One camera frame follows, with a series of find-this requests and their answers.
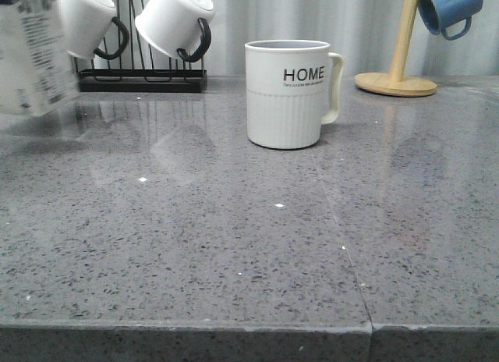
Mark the white enamel mug left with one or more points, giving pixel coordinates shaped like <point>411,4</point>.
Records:
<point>85,24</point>

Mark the white enamel mug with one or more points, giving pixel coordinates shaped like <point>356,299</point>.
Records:
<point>179,29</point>
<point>85,24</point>

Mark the cream HOME mug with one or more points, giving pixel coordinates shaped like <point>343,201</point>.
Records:
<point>292,90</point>

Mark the black wire mug rack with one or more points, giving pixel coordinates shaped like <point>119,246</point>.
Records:
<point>140,68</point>

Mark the blue white milk carton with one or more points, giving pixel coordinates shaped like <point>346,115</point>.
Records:
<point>37,75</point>

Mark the white enamel mug right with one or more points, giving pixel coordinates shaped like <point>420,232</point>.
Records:
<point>179,29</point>

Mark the wooden mug tree stand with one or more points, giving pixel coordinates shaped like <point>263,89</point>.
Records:
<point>395,82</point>

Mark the blue enamel mug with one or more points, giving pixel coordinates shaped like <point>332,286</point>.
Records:
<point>452,19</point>

